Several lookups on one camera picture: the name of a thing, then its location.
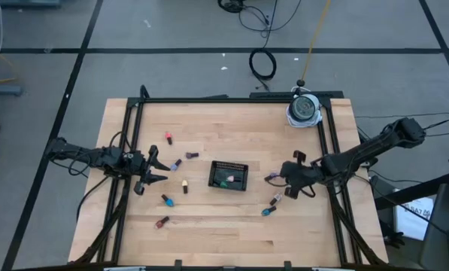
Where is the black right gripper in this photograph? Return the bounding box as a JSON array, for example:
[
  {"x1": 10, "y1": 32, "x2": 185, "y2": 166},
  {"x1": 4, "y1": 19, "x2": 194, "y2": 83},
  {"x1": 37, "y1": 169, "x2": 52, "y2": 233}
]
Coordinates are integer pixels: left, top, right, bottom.
[{"x1": 279, "y1": 150, "x2": 325, "y2": 200}]

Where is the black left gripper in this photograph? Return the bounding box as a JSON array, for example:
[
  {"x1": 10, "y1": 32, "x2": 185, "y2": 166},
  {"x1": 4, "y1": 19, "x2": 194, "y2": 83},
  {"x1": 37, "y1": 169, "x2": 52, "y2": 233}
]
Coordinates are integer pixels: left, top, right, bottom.
[{"x1": 132, "y1": 145, "x2": 171, "y2": 196}]

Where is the black plastic slotted basket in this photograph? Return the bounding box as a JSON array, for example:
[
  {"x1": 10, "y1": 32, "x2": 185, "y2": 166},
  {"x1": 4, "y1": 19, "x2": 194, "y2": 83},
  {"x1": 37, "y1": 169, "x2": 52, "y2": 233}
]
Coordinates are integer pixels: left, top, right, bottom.
[{"x1": 208, "y1": 160, "x2": 250, "y2": 192}]

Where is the black diagonal beam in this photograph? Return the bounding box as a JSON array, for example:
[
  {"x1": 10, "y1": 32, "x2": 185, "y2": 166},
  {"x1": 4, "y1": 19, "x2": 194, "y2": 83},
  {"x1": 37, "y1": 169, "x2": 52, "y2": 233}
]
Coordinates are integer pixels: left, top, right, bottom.
[{"x1": 374, "y1": 173, "x2": 449, "y2": 211}]

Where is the white printed paper sheet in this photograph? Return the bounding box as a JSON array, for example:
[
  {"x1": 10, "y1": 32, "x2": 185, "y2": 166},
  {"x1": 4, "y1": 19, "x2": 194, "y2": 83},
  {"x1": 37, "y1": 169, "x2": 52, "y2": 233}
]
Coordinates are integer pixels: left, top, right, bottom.
[{"x1": 394, "y1": 196, "x2": 435, "y2": 242}]

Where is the dark grey cabinet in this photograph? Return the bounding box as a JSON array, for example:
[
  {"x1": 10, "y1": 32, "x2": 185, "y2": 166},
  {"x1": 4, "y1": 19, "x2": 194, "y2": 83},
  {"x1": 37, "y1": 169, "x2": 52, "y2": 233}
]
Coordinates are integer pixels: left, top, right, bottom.
[{"x1": 419, "y1": 183, "x2": 449, "y2": 271}]

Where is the grey blue floor bar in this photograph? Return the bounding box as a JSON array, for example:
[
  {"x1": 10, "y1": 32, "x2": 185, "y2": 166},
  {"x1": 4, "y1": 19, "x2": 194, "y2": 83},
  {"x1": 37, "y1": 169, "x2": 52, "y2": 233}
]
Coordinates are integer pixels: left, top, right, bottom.
[
  {"x1": 0, "y1": 83, "x2": 23, "y2": 97},
  {"x1": 0, "y1": 0, "x2": 62, "y2": 8}
]

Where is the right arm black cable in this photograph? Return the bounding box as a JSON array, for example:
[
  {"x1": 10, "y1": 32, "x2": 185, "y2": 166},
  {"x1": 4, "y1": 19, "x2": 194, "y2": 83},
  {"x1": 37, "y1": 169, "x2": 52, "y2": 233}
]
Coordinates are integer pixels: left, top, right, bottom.
[{"x1": 263, "y1": 175, "x2": 317, "y2": 199}]

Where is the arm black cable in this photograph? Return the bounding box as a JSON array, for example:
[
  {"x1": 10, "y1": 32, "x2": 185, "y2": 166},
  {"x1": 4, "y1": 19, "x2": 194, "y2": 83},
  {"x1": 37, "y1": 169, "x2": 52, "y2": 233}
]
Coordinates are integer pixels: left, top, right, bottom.
[
  {"x1": 68, "y1": 130, "x2": 133, "y2": 178},
  {"x1": 263, "y1": 175, "x2": 317, "y2": 199}
]

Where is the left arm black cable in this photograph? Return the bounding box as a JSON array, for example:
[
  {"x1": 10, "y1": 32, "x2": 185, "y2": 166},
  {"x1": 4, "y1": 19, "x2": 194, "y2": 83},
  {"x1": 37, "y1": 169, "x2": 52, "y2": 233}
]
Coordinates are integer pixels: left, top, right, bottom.
[{"x1": 68, "y1": 130, "x2": 133, "y2": 178}]

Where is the black aluminium table frame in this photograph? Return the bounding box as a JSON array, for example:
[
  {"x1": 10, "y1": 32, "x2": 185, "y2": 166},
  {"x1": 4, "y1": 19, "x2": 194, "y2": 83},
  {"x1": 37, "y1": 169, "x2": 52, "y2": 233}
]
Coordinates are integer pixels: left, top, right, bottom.
[{"x1": 71, "y1": 84, "x2": 389, "y2": 266}]

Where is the coiled black floor cable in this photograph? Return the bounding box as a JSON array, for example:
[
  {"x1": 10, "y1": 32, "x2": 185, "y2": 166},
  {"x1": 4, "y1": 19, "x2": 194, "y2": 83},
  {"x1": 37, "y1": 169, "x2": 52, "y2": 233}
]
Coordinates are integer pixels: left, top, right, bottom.
[{"x1": 248, "y1": 47, "x2": 278, "y2": 93}]

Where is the yellow hanging cable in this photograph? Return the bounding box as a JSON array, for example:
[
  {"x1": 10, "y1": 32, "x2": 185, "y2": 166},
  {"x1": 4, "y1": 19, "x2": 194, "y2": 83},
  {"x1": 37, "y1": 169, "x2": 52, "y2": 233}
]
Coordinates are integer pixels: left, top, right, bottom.
[{"x1": 301, "y1": 0, "x2": 332, "y2": 82}]

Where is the yellow floor cable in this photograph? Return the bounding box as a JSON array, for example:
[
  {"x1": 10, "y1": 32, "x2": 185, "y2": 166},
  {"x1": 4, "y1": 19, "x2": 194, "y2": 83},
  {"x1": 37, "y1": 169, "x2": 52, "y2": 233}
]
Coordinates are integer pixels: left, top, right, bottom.
[{"x1": 0, "y1": 36, "x2": 22, "y2": 86}]

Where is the tangled black floor cable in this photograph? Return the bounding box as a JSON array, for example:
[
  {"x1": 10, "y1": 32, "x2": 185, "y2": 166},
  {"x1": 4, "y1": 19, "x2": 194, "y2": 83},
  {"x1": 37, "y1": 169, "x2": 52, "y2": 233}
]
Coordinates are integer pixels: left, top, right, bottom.
[{"x1": 217, "y1": 0, "x2": 304, "y2": 49}]

